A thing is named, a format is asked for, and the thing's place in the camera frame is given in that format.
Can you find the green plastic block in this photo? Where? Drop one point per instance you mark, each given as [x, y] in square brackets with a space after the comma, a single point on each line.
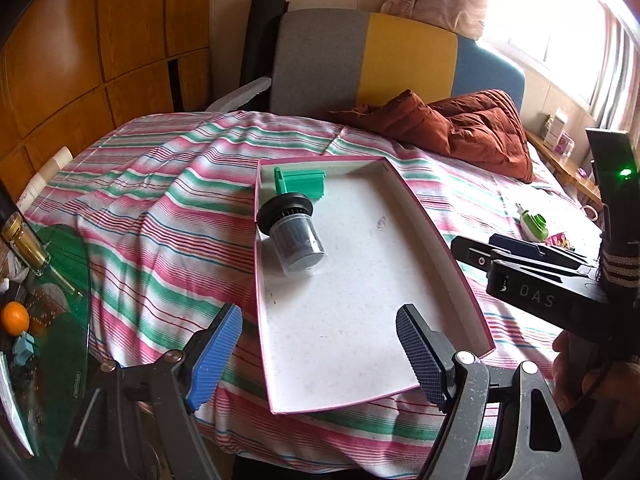
[305, 182]

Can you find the white carton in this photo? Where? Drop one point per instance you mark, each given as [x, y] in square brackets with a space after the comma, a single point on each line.
[555, 127]

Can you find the small purple object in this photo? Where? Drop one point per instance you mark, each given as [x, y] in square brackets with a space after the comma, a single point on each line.
[583, 172]

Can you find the grey yellow blue headboard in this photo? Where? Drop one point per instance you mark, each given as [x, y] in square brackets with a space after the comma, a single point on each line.
[400, 60]

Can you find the pale striped curtain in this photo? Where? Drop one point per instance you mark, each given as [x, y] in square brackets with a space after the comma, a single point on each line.
[620, 85]

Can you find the white plastic bed rail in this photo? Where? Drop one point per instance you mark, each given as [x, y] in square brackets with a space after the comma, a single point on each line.
[240, 94]

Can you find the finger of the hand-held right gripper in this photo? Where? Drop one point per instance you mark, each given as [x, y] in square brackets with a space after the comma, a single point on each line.
[480, 252]
[515, 242]

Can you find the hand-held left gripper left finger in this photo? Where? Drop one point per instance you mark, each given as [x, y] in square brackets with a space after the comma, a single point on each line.
[215, 355]

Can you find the wooden side table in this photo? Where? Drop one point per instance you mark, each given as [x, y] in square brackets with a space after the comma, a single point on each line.
[565, 165]

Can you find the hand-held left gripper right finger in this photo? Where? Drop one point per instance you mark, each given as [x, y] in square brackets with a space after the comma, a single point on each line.
[422, 355]

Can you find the green glass table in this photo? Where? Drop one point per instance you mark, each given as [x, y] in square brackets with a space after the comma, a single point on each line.
[60, 310]

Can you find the pale pillow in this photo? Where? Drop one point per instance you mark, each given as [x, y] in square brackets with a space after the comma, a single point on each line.
[539, 165]

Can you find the clear jar with black lid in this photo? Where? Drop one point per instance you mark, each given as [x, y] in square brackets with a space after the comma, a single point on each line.
[297, 240]

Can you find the orange fruit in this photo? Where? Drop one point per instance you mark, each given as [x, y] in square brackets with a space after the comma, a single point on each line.
[15, 317]

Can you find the gold bottle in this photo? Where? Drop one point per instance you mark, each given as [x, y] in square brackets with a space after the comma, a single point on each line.
[25, 242]

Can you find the stack of paper cups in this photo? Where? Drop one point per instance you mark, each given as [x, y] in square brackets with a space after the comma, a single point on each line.
[50, 167]

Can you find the small teal box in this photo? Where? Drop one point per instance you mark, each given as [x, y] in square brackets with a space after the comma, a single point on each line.
[25, 350]

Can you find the green and white camera toy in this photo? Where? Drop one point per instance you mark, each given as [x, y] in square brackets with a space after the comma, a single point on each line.
[535, 222]

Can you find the purple carton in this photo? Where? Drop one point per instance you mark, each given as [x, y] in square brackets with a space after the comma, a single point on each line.
[567, 142]

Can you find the pink shallow cardboard box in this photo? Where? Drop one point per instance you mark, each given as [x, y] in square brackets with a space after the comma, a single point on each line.
[360, 285]

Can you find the window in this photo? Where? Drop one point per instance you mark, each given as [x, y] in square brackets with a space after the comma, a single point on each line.
[550, 25]

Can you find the wooden wardrobe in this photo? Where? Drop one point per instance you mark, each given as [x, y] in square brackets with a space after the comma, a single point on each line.
[100, 35]

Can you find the brown quilt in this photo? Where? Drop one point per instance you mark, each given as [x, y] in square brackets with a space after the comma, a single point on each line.
[475, 130]

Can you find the person's right hand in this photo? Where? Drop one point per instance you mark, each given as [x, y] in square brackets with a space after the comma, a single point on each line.
[562, 347]

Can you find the pink patterned packet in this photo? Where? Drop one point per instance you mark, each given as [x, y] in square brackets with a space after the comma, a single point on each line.
[560, 240]

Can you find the striped bed sheet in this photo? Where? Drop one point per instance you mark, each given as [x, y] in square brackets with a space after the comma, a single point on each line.
[175, 220]

